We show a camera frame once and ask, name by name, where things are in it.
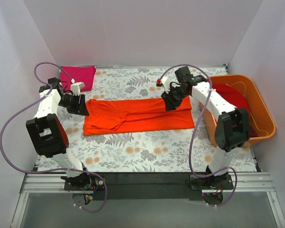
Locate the orange t-shirt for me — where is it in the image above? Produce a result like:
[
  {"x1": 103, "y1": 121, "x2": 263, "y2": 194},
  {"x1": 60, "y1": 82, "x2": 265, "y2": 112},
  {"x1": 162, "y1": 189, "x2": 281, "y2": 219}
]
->
[{"x1": 83, "y1": 97, "x2": 195, "y2": 136}]

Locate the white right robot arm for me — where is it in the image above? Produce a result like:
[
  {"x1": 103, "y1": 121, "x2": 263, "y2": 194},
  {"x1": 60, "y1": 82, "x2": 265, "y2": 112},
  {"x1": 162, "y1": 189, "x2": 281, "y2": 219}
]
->
[{"x1": 156, "y1": 64, "x2": 250, "y2": 189}]

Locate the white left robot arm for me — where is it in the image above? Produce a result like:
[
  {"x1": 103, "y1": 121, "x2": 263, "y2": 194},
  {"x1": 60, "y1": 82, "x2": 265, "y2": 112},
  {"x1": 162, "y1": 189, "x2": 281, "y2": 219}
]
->
[{"x1": 26, "y1": 78, "x2": 92, "y2": 190}]

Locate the folded magenta t-shirt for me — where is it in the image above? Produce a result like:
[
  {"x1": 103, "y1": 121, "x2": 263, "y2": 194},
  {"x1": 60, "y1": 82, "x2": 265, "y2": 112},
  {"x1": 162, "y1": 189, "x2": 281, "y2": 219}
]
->
[{"x1": 59, "y1": 66, "x2": 96, "y2": 92}]

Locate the red t-shirt in basket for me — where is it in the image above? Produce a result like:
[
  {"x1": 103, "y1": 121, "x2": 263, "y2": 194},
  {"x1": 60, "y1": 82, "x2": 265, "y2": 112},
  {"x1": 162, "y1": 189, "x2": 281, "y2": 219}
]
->
[{"x1": 212, "y1": 83, "x2": 258, "y2": 138}]

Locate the orange plastic basket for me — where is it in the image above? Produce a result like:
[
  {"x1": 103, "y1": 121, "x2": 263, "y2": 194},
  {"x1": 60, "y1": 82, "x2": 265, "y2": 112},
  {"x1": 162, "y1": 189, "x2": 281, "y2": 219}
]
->
[{"x1": 199, "y1": 75, "x2": 276, "y2": 147}]

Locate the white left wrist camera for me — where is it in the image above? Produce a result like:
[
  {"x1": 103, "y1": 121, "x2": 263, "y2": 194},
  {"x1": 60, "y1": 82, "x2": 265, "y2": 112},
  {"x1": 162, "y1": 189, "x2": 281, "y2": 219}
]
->
[{"x1": 70, "y1": 82, "x2": 85, "y2": 95}]

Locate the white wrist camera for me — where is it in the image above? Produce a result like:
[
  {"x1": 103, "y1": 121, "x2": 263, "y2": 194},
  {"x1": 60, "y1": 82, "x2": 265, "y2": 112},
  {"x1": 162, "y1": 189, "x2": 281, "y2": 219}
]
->
[
  {"x1": 70, "y1": 82, "x2": 85, "y2": 95},
  {"x1": 156, "y1": 76, "x2": 171, "y2": 93}
]

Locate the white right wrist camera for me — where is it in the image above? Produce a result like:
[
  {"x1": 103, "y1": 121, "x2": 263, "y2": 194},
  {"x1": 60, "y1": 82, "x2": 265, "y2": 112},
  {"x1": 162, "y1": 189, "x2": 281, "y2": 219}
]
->
[{"x1": 156, "y1": 76, "x2": 171, "y2": 93}]

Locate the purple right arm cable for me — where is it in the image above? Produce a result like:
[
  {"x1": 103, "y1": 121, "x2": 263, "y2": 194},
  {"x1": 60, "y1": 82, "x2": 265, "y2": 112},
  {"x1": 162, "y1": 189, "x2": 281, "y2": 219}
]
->
[{"x1": 156, "y1": 64, "x2": 238, "y2": 208}]

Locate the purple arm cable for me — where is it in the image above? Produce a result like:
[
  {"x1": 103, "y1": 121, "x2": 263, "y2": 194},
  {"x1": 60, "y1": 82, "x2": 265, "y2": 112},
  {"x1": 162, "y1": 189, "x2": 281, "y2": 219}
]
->
[
  {"x1": 0, "y1": 62, "x2": 108, "y2": 213},
  {"x1": 156, "y1": 64, "x2": 238, "y2": 208}
]

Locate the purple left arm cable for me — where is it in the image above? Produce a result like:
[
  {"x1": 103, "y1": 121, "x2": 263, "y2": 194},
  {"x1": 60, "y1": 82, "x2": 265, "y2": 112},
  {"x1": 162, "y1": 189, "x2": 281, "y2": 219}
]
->
[{"x1": 0, "y1": 62, "x2": 108, "y2": 213}]

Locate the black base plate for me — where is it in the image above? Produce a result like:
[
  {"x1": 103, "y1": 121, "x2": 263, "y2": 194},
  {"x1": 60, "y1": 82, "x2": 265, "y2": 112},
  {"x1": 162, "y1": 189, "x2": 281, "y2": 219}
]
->
[{"x1": 64, "y1": 172, "x2": 234, "y2": 200}]

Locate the aluminium frame rail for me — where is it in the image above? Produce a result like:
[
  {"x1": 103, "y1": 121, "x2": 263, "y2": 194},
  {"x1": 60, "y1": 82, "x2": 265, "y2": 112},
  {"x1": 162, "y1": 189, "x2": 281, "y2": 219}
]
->
[{"x1": 11, "y1": 172, "x2": 285, "y2": 228}]

